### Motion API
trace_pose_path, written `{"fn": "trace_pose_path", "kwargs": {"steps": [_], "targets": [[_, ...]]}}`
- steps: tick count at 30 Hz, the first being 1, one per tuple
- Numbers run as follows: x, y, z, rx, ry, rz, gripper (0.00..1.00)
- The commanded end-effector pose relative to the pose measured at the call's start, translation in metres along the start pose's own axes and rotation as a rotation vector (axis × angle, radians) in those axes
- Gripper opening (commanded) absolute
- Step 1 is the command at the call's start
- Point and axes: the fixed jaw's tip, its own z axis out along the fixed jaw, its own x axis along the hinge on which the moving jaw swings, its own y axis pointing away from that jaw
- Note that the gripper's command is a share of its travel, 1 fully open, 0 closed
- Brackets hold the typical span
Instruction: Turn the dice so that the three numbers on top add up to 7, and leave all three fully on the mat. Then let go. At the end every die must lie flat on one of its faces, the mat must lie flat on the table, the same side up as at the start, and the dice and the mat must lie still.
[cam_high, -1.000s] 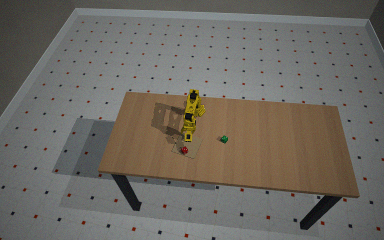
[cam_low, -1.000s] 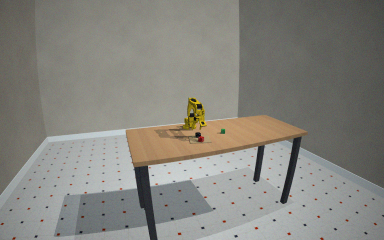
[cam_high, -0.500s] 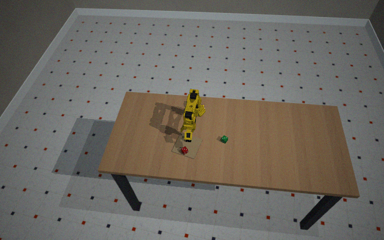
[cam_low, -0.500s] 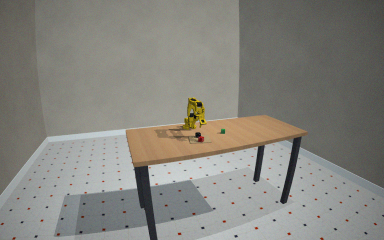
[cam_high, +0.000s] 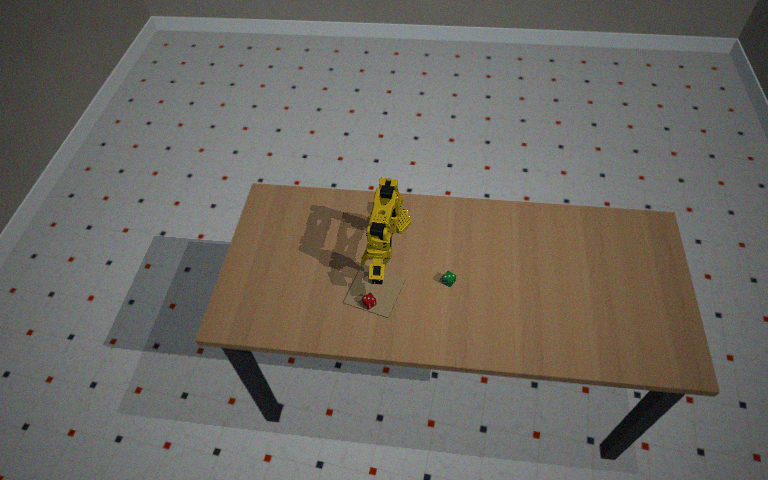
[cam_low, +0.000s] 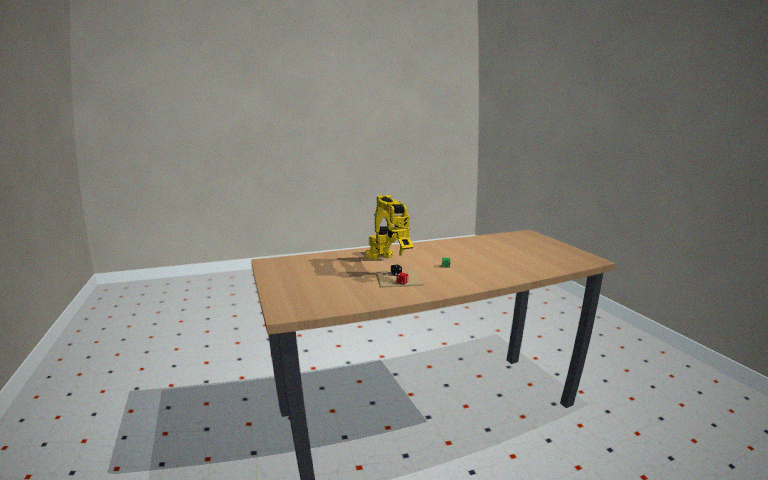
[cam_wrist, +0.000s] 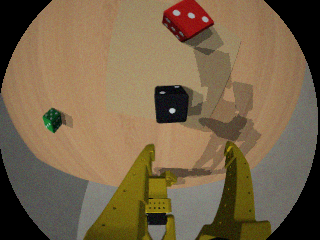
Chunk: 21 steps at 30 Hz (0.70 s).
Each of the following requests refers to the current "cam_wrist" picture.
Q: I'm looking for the tan square mat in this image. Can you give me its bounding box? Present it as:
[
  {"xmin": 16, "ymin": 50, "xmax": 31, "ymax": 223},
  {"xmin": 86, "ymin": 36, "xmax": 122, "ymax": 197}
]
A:
[{"xmin": 106, "ymin": 0, "xmax": 241, "ymax": 129}]

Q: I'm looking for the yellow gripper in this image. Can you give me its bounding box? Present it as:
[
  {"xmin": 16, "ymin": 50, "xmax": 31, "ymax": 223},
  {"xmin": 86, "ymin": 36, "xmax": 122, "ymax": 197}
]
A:
[{"xmin": 83, "ymin": 141, "xmax": 271, "ymax": 240}]

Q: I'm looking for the red die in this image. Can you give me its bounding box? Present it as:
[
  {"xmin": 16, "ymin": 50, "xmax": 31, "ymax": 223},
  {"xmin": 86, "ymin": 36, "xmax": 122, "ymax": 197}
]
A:
[{"xmin": 162, "ymin": 0, "xmax": 214, "ymax": 42}]

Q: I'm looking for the green die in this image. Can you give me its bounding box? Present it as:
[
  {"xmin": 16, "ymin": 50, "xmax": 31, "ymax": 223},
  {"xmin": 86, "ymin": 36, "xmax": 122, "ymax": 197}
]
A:
[{"xmin": 43, "ymin": 108, "xmax": 62, "ymax": 133}]

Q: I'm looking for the black die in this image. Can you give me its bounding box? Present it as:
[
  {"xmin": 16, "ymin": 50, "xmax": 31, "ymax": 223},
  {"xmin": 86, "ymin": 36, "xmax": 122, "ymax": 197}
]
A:
[{"xmin": 154, "ymin": 85, "xmax": 189, "ymax": 124}]

